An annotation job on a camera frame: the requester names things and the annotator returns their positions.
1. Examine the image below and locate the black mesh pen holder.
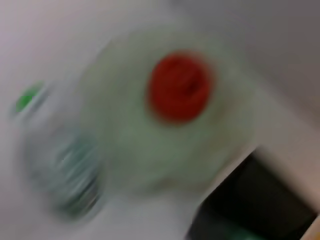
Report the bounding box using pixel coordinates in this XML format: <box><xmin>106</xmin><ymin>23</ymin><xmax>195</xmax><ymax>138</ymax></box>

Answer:
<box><xmin>184</xmin><ymin>146</ymin><xmax>320</xmax><ymax>240</ymax></box>

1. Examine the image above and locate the green glass fruit plate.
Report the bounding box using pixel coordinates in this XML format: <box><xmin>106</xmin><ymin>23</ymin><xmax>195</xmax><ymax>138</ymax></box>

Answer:
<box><xmin>79</xmin><ymin>31</ymin><xmax>264</xmax><ymax>196</ymax></box>

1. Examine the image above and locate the clear water bottle green label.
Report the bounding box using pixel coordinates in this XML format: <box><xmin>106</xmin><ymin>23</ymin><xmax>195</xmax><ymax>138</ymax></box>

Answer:
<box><xmin>9</xmin><ymin>80</ymin><xmax>106</xmax><ymax>219</ymax></box>

